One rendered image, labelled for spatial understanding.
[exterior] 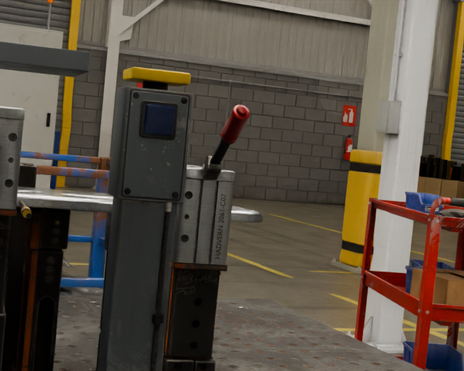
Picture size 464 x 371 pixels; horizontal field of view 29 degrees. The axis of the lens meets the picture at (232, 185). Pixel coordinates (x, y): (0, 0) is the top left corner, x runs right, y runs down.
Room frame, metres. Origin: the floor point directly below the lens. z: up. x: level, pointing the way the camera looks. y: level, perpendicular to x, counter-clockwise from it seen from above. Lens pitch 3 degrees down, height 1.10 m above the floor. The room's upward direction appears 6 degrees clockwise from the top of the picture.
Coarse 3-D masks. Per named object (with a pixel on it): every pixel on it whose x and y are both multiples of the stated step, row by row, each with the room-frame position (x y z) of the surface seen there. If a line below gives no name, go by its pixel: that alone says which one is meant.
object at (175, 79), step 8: (128, 72) 0.92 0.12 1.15; (136, 72) 0.90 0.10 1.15; (144, 72) 0.90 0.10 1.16; (152, 72) 0.90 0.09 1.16; (160, 72) 0.90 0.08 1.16; (168, 72) 0.91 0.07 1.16; (176, 72) 0.91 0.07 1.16; (128, 80) 0.94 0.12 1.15; (136, 80) 0.92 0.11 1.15; (144, 80) 0.91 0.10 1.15; (152, 80) 0.90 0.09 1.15; (160, 80) 0.90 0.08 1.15; (168, 80) 0.91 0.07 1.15; (176, 80) 0.91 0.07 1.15; (184, 80) 0.91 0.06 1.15; (152, 88) 0.92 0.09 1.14; (160, 88) 0.92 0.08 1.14
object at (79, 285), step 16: (64, 160) 4.24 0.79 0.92; (80, 160) 4.27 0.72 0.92; (96, 160) 4.30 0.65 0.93; (80, 176) 3.08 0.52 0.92; (96, 176) 3.11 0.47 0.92; (96, 224) 4.29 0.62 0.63; (80, 240) 4.28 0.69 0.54; (96, 240) 4.29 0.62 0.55; (96, 256) 4.30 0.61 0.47; (64, 272) 3.50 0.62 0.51; (96, 272) 4.30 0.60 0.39; (64, 288) 3.54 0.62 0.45; (80, 288) 3.33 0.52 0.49; (96, 288) 3.36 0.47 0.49
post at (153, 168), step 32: (128, 96) 0.89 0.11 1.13; (160, 96) 0.90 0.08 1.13; (192, 96) 0.91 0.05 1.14; (128, 128) 0.89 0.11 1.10; (128, 160) 0.89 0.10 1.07; (160, 160) 0.90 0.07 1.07; (128, 192) 0.89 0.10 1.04; (160, 192) 0.90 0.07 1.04; (128, 224) 0.90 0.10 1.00; (160, 224) 0.91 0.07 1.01; (128, 256) 0.90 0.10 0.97; (160, 256) 0.91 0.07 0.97; (128, 288) 0.90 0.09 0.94; (160, 288) 0.91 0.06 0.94; (128, 320) 0.90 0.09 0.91; (160, 320) 0.90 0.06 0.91; (128, 352) 0.90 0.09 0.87; (160, 352) 0.91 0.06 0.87
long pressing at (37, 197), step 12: (24, 192) 1.20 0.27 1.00; (36, 192) 1.24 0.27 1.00; (48, 192) 1.24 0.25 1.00; (60, 192) 1.26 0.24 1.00; (72, 192) 1.29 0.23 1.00; (84, 192) 1.31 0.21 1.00; (96, 192) 1.33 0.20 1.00; (36, 204) 1.14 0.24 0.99; (48, 204) 1.14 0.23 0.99; (60, 204) 1.15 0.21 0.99; (72, 204) 1.15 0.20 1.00; (84, 204) 1.15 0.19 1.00; (96, 204) 1.16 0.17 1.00; (108, 204) 1.16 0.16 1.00; (240, 216) 1.21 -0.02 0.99; (252, 216) 1.22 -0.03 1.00
